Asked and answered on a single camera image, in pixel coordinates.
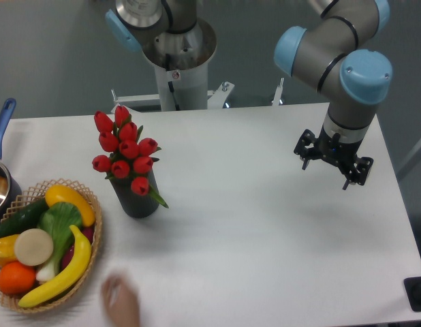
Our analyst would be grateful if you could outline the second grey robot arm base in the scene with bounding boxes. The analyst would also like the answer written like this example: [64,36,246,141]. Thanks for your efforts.
[105,1,217,71]

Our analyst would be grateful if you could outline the woven wicker basket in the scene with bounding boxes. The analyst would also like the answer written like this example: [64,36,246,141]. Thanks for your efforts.
[0,178,102,314]

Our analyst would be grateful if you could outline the red tulip bouquet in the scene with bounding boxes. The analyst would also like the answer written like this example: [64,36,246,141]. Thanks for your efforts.
[92,105,169,208]

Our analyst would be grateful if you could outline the purple eggplant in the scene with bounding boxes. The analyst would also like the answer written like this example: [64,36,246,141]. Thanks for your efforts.
[61,227,94,270]

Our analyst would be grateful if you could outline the yellow banana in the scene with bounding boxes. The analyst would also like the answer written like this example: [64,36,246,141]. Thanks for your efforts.
[18,225,91,309]

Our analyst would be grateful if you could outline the green cucumber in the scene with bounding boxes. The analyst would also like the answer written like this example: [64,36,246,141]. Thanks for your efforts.
[0,198,49,238]

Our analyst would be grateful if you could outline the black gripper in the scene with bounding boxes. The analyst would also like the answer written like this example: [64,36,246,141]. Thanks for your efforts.
[294,124,374,190]

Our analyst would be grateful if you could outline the blurred human hand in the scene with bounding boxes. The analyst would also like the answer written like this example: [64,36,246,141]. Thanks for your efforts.
[101,275,140,326]

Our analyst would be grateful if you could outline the blue handled saucepan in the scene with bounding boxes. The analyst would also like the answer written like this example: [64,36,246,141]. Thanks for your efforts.
[0,98,22,221]

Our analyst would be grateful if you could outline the orange fruit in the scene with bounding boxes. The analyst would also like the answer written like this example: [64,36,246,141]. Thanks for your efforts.
[0,261,35,295]

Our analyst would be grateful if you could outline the white frame at right edge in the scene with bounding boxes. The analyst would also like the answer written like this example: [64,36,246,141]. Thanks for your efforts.
[396,138,421,182]

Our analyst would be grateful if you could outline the beige round disc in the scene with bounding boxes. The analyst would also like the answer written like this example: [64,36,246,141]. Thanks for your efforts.
[14,228,54,266]

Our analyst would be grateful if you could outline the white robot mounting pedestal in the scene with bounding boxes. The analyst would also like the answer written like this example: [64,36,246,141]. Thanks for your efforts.
[110,63,285,112]

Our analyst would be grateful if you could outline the black device at table edge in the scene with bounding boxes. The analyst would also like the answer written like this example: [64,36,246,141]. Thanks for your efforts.
[403,277,421,312]

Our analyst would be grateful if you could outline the green bok choy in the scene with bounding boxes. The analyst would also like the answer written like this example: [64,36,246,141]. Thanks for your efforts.
[36,202,82,283]

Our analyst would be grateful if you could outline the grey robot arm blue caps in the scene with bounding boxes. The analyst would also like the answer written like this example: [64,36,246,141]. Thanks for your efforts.
[274,1,393,185]

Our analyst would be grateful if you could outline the yellow bell pepper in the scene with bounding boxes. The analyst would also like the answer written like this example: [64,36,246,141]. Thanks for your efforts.
[0,234,19,266]

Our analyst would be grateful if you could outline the dark grey ribbed vase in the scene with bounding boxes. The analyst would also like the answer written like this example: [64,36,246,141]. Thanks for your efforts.
[110,178,159,219]

